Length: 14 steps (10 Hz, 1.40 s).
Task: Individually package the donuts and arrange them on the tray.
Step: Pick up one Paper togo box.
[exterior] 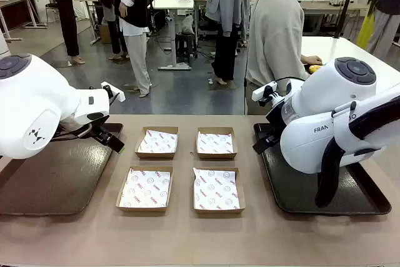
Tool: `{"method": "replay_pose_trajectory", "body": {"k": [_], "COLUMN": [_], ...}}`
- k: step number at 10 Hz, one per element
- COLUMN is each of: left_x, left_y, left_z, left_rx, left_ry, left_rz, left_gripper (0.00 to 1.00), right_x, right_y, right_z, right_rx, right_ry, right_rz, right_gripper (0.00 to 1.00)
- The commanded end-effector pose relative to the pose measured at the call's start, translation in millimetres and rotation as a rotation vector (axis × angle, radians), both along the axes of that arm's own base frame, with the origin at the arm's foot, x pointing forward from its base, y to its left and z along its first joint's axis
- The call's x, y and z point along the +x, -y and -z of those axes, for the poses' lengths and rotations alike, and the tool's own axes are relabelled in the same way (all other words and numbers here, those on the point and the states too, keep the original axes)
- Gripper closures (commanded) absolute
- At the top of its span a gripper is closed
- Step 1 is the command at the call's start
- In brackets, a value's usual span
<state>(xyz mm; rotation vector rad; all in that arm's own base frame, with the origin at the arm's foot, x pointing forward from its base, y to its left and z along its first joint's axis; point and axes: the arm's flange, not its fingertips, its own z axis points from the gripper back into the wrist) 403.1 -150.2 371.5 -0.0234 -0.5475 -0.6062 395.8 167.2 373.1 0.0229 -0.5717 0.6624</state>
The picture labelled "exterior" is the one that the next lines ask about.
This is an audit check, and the person's left hand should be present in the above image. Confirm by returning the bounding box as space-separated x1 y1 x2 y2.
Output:
301 55 323 67

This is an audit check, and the white plastic bag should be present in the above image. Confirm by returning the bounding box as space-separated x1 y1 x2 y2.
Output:
181 14 196 35

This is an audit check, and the thin black hanging cable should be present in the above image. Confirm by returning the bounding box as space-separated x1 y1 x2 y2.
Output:
243 0 278 115

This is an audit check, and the person with beige scarf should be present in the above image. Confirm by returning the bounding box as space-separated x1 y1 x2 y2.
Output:
42 0 86 66

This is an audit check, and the person's left forearm beige sleeve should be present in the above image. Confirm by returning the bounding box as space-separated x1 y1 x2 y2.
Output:
289 46 311 77

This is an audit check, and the black plastic stool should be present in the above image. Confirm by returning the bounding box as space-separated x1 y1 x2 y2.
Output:
174 32 199 59

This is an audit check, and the person in dark jacket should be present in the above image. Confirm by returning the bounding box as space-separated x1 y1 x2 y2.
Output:
365 0 400 59

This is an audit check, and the white side table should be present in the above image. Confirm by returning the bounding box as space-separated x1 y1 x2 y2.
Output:
300 36 400 99

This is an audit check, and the yellow bag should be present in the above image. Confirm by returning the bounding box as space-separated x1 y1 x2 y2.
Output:
356 13 376 50

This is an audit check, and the brown cardboard donut box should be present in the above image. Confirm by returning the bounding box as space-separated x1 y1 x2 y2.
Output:
191 166 247 216
115 166 174 213
134 126 180 159
196 126 238 160

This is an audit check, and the right wrist camera black cable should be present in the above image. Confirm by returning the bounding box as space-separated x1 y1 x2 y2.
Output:
274 76 309 84

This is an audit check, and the person in beige sweater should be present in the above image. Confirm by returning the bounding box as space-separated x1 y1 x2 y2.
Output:
245 0 313 116

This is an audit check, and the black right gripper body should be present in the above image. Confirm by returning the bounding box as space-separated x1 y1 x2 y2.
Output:
264 102 286 144

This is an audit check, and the white height adjustable desk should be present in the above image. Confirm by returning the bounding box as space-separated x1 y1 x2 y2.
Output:
152 0 197 71

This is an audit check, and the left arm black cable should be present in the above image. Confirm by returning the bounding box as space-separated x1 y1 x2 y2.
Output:
51 122 94 141

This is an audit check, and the person in purple top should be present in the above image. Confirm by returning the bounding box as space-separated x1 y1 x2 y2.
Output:
94 0 129 61

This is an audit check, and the brown cardboard carton on floor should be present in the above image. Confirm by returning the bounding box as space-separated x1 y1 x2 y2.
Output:
99 24 113 44

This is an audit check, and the white printed paper liner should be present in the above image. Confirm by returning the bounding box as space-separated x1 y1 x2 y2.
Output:
137 129 178 154
192 168 241 211
119 168 171 209
197 131 235 154

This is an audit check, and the person in grey hoodie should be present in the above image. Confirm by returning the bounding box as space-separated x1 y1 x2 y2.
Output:
201 0 251 86

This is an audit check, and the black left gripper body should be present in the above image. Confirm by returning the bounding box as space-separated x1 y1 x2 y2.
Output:
90 122 118 144

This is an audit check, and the right arm black cable sleeve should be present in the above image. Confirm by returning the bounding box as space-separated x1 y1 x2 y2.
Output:
314 94 400 209

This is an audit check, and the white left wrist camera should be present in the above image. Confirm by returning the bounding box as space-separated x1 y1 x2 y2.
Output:
100 81 126 103

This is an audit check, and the long white lab bench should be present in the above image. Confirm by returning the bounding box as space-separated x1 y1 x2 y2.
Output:
296 0 370 35

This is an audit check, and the black stand pole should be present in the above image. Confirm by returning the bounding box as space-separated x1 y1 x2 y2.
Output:
333 0 361 40

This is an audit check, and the dark brown plastic tray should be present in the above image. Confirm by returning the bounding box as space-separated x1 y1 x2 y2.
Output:
0 122 124 217
252 122 393 216

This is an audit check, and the person in black top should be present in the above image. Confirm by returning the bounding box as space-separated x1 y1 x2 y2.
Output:
114 0 153 99

